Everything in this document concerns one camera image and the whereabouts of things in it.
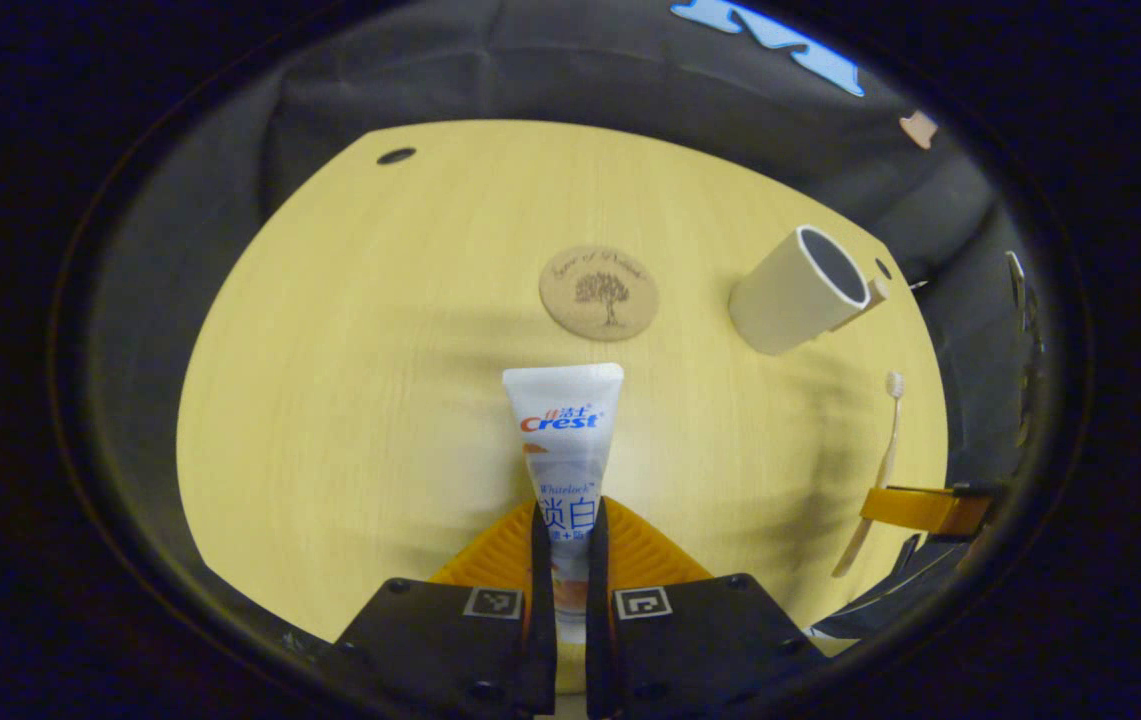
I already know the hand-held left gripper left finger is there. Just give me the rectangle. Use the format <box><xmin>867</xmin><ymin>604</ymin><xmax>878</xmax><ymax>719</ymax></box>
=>
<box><xmin>330</xmin><ymin>497</ymin><xmax>559</xmax><ymax>717</ymax></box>

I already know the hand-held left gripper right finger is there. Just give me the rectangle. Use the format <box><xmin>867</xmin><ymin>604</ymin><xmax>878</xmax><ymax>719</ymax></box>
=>
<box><xmin>585</xmin><ymin>495</ymin><xmax>831</xmax><ymax>720</ymax></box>

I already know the round cork coaster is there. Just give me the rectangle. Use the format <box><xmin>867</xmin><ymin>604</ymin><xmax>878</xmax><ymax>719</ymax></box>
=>
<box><xmin>539</xmin><ymin>245</ymin><xmax>660</xmax><ymax>343</ymax></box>

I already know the black backdrop cloth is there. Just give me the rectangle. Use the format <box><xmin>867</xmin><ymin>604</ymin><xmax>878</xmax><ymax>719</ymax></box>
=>
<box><xmin>80</xmin><ymin>0</ymin><xmax>1041</xmax><ymax>641</ymax></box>

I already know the wooden toothbrush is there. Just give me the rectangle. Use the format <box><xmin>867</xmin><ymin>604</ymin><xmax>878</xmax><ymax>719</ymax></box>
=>
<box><xmin>830</xmin><ymin>371</ymin><xmax>906</xmax><ymax>580</ymax></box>

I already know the white toothpaste tube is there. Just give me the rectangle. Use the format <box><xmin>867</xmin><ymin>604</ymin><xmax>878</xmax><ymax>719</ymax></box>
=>
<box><xmin>502</xmin><ymin>362</ymin><xmax>625</xmax><ymax>646</ymax></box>

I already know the white cup with handle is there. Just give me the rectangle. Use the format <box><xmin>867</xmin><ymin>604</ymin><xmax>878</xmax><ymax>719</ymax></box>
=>
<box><xmin>728</xmin><ymin>225</ymin><xmax>891</xmax><ymax>357</ymax></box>

